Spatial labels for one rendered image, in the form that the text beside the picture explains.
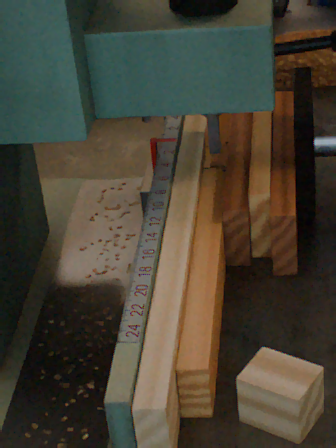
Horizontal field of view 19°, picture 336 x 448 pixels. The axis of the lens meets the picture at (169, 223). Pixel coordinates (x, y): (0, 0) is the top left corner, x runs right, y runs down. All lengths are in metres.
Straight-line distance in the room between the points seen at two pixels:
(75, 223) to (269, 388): 0.46
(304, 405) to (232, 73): 0.26
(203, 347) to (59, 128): 0.21
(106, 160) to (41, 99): 2.05
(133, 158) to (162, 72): 2.03
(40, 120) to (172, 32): 0.11
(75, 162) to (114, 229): 1.80
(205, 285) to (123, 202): 0.38
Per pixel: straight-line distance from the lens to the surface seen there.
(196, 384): 0.60
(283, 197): 0.72
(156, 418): 0.56
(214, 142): 0.79
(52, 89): 0.71
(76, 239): 0.97
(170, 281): 0.65
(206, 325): 0.62
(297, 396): 0.58
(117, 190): 1.04
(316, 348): 0.66
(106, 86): 0.74
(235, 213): 0.71
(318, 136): 0.78
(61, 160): 2.80
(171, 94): 0.73
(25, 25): 0.69
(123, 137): 2.87
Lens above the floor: 1.33
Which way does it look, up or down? 33 degrees down
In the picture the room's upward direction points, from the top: 7 degrees counter-clockwise
